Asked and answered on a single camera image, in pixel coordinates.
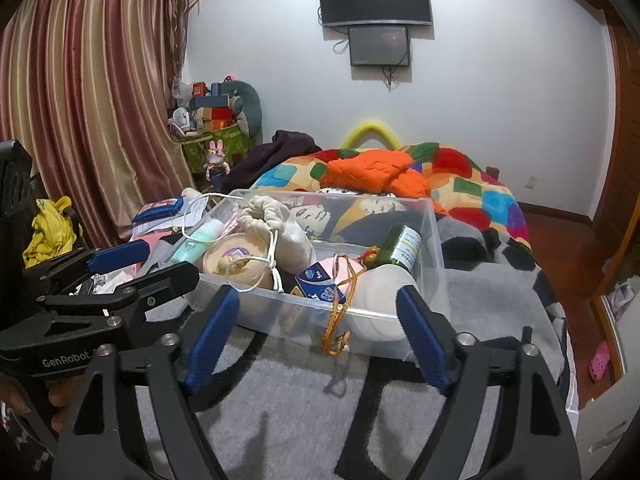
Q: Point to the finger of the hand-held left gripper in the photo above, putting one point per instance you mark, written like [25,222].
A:
[120,256]
[165,280]

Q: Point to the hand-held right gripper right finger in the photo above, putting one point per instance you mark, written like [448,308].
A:
[425,340]

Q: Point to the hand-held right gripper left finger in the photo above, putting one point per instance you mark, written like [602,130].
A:
[212,340]

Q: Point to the mint lotion bottle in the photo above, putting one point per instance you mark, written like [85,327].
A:
[197,242]

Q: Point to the large cream plastic jar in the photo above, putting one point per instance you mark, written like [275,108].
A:
[225,255]

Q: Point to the white round jar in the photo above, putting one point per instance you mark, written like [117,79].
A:
[380,292]

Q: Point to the clear plastic storage box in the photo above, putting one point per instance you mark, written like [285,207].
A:
[434,270]

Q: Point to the green glass bottle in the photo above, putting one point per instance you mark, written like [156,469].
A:
[400,247]

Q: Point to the blue tissue packet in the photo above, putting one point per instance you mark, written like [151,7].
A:
[315,280]

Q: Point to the pink round case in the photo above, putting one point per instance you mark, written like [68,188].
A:
[327,267]

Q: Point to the person's left hand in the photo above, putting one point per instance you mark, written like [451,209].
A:
[65,402]

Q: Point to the blue zip pouch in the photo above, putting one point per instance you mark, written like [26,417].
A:
[160,210]

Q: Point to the yellow cloth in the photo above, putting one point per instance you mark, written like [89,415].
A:
[50,230]

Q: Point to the pile of papers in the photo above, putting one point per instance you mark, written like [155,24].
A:
[197,210]

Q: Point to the person's patterned clothing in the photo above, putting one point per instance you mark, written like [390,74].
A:
[22,430]

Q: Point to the pink bunny doll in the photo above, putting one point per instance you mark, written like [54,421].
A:
[217,162]

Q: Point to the green printed storage box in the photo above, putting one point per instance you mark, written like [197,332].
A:
[220,152]

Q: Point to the striped pink curtain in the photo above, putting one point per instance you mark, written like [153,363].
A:
[100,110]

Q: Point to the colourful patchwork blanket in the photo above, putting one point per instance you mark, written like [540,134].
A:
[475,190]

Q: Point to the dark purple cloth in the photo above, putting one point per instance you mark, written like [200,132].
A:
[270,160]

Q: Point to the stack of colourful boxes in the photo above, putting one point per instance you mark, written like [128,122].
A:
[210,107]

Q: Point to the pink clog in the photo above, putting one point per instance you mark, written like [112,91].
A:
[599,360]

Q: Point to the orange quilted jacket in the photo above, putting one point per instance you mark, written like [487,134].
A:
[370,170]

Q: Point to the grey neck pillow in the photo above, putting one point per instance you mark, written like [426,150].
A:
[250,105]

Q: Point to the yellow foam arch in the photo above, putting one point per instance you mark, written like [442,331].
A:
[370,125]

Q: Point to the wooden door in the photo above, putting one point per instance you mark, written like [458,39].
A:
[625,135]

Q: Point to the wall socket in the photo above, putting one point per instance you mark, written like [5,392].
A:
[531,181]

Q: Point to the small wall monitor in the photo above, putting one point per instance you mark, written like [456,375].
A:
[380,45]

